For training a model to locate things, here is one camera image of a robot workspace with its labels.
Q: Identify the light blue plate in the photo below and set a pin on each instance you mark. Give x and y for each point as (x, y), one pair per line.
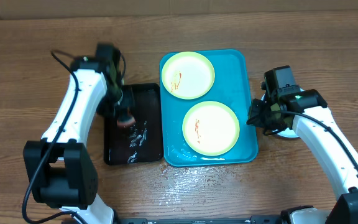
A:
(285, 133)

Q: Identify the teal and orange sponge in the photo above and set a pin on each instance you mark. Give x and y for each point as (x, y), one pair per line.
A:
(125, 120)

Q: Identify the black plastic tray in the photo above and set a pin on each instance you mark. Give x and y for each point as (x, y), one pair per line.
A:
(142, 141)

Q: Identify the yellow-green plate with stain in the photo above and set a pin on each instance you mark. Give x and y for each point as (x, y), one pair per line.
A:
(188, 75)

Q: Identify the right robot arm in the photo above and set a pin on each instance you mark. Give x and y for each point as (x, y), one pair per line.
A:
(308, 115)

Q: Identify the teal plastic tray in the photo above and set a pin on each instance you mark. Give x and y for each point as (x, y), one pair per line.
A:
(231, 87)

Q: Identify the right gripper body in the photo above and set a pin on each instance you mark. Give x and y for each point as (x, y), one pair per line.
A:
(271, 122)

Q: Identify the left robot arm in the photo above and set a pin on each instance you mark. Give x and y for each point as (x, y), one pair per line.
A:
(60, 171)

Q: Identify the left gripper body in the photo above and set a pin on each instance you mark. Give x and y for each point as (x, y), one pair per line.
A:
(112, 104)

